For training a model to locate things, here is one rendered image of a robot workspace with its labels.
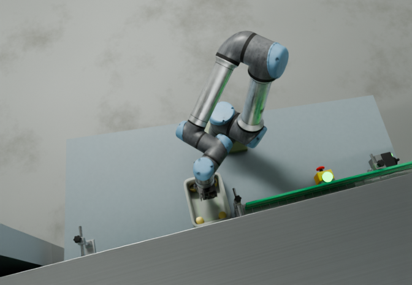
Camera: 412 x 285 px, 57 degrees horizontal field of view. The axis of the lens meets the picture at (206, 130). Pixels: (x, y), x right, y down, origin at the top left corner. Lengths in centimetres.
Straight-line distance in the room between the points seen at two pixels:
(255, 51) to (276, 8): 205
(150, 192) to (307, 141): 80
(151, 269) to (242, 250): 8
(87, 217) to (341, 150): 124
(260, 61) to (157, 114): 159
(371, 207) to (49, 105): 289
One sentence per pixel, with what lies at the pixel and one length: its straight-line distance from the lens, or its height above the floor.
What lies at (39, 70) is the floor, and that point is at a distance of 335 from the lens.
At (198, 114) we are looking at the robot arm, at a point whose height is 121.
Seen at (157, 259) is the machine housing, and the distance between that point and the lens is 37.
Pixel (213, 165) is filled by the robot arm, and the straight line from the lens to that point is 140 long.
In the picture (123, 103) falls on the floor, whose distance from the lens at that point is 296.
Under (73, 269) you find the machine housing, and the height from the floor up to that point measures 213.
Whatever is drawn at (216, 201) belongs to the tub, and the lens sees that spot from 178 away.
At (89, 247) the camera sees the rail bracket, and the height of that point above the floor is 87.
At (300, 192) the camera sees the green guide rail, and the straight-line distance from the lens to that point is 163.
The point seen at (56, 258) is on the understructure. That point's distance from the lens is 195.
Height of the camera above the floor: 249
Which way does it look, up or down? 65 degrees down
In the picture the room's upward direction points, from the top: 6 degrees counter-clockwise
